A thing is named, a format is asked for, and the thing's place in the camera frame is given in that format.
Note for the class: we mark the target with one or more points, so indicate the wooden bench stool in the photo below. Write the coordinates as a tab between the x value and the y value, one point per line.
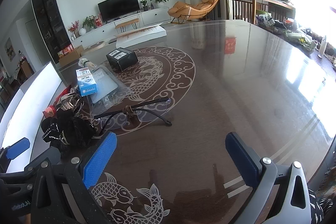
133	23

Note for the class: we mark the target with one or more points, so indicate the cardboard box on floor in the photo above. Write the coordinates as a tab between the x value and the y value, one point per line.
71	56

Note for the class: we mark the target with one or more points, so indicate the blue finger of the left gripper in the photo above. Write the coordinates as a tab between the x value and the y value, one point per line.
17	148

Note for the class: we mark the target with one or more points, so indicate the white round vase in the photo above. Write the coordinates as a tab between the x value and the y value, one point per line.
82	31

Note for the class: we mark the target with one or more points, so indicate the red foil packet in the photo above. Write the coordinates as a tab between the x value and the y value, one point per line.
50	111

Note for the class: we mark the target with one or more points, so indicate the red flowers in vase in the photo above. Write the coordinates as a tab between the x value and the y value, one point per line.
74	28

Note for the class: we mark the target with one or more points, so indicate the black display cabinet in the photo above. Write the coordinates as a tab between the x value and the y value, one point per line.
51	26

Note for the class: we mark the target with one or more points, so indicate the phone case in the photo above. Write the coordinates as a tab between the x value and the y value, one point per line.
110	91

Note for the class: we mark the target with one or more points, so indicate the flat white cardboard box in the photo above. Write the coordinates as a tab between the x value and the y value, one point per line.
141	35

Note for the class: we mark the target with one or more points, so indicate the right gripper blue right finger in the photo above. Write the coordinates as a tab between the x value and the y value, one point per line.
246	160

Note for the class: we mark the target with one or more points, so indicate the wooden railing furniture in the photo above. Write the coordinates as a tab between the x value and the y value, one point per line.
247	10

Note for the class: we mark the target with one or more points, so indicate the white storage box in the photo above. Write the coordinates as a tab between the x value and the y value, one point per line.
24	115

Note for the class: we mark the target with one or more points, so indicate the black knit glove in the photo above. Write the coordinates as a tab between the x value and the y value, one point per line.
66	131

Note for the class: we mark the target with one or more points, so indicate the blue white ointment box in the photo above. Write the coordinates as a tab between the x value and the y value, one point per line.
86	83

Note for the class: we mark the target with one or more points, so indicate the black television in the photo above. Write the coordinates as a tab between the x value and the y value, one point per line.
112	9

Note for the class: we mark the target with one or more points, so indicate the black rectangular box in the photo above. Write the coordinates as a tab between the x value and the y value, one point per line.
120	59

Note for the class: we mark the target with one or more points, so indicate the cotton swab bundle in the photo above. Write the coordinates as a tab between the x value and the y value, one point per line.
85	63

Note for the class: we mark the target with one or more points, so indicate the rhinestone hair claw clip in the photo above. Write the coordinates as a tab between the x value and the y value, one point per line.
71	101

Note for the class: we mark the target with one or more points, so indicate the orange lounge chair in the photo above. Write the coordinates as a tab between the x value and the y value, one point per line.
183	12

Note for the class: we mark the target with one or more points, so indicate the small potted plant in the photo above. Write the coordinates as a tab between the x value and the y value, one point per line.
144	5

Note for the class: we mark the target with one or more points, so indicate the white tv cabinet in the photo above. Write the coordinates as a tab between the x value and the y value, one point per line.
108	31

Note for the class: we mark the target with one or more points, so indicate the clear glasses black frame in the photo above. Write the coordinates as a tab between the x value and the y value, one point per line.
144	112

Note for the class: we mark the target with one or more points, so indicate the leafy plant left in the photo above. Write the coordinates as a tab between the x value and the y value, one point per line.
89	22

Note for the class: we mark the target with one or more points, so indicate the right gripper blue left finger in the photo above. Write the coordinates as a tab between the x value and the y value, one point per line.
95	159

